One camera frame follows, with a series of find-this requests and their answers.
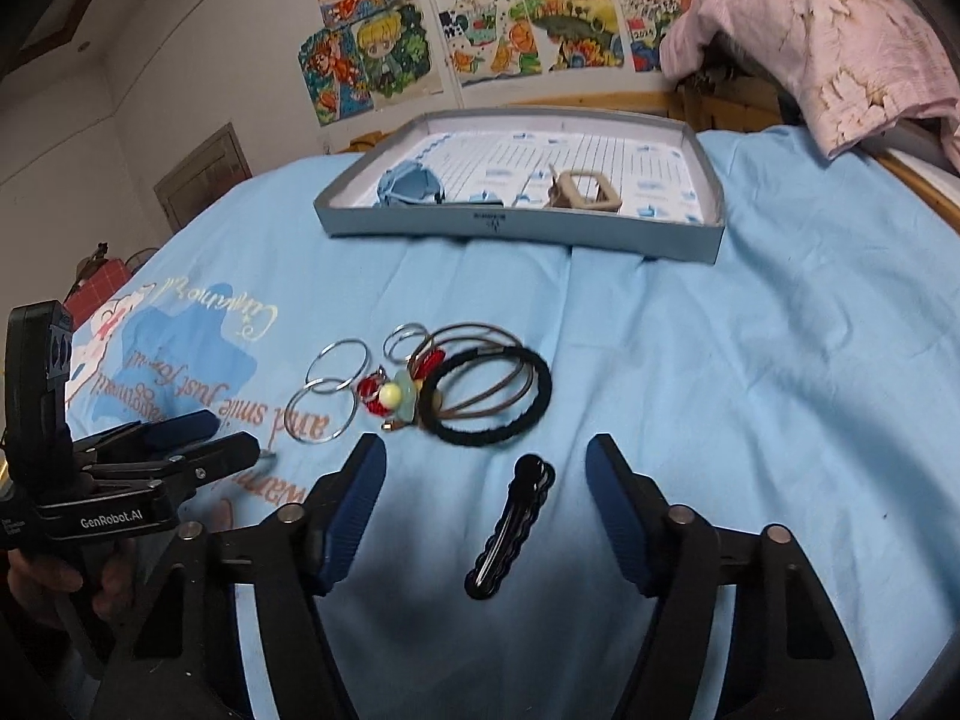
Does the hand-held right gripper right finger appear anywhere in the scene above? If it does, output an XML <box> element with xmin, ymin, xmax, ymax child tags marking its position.
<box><xmin>585</xmin><ymin>433</ymin><xmax>875</xmax><ymax>720</ymax></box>

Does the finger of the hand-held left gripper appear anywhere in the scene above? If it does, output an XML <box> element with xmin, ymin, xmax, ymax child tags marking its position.
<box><xmin>71</xmin><ymin>410</ymin><xmax>220</xmax><ymax>467</ymax></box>
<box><xmin>81</xmin><ymin>433</ymin><xmax>261</xmax><ymax>502</ymax></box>

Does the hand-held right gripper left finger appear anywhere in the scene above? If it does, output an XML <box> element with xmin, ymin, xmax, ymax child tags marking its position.
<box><xmin>90</xmin><ymin>433</ymin><xmax>388</xmax><ymax>720</ymax></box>

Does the black wavy hair clip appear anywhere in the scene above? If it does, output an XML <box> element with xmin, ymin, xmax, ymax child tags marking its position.
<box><xmin>465</xmin><ymin>454</ymin><xmax>556</xmax><ymax>601</ymax></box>

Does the red beaded bracelet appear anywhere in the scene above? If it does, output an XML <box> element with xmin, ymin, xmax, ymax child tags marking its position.
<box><xmin>356</xmin><ymin>349</ymin><xmax>449</xmax><ymax>432</ymax></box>

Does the green flower hair tie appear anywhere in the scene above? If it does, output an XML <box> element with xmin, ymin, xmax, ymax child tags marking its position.
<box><xmin>373</xmin><ymin>369</ymin><xmax>425</xmax><ymax>425</ymax></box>

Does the black thick hair tie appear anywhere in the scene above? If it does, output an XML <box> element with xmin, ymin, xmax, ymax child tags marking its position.
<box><xmin>418</xmin><ymin>345</ymin><xmax>554</xmax><ymax>446</ymax></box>

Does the thin brown hair tie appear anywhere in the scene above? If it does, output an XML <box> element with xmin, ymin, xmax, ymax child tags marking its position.
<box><xmin>429</xmin><ymin>356</ymin><xmax>536</xmax><ymax>422</ymax></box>

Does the small metal ring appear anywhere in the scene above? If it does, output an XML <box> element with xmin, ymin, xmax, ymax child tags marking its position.
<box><xmin>383</xmin><ymin>322</ymin><xmax>431</xmax><ymax>363</ymax></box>

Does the grey shallow cardboard box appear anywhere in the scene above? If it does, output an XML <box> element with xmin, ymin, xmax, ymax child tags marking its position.
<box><xmin>313</xmin><ymin>109</ymin><xmax>726</xmax><ymax>265</ymax></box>

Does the person's left hand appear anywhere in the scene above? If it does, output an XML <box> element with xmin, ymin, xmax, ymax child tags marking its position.
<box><xmin>6</xmin><ymin>532</ymin><xmax>140</xmax><ymax>632</ymax></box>

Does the red box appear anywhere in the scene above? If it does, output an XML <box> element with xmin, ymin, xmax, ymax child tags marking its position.
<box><xmin>64</xmin><ymin>244</ymin><xmax>162</xmax><ymax>331</ymax></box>

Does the brown wooden door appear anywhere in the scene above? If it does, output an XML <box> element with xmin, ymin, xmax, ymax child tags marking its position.
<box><xmin>155</xmin><ymin>122</ymin><xmax>252</xmax><ymax>233</ymax></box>

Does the beige rectangular hair claw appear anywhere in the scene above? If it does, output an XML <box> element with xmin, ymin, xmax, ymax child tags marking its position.
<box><xmin>544</xmin><ymin>165</ymin><xmax>623</xmax><ymax>213</ymax></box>

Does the light blue wristwatch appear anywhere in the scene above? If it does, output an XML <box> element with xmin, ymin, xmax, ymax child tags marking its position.
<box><xmin>373</xmin><ymin>160</ymin><xmax>505</xmax><ymax>209</ymax></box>

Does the pink leaf-print blanket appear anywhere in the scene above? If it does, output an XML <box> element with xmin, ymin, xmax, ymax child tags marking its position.
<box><xmin>660</xmin><ymin>0</ymin><xmax>960</xmax><ymax>160</ymax></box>

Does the group of colourful wall drawings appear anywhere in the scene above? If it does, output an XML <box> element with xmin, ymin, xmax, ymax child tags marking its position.
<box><xmin>298</xmin><ymin>0</ymin><xmax>702</xmax><ymax>128</ymax></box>

